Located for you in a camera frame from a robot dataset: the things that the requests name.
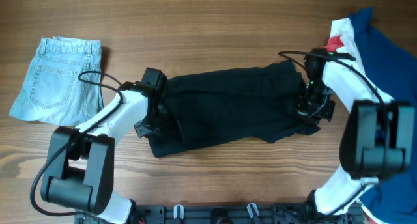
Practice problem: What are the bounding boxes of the black shorts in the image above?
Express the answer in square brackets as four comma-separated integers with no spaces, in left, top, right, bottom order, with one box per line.
[149,61,320,158]

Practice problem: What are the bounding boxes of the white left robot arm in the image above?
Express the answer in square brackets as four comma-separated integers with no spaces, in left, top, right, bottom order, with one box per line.
[30,81,165,223]

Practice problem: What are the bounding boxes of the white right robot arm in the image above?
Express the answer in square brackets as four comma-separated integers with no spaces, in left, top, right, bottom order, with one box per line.
[294,48,415,221]

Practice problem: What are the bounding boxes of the red and white garment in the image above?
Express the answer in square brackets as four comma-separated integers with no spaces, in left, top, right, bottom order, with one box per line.
[323,18,365,74]

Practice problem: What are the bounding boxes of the light blue denim shorts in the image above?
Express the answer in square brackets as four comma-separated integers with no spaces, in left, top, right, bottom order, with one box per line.
[9,36,104,126]

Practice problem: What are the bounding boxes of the navy blue garment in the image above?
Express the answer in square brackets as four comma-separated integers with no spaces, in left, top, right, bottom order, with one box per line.
[349,7,416,224]

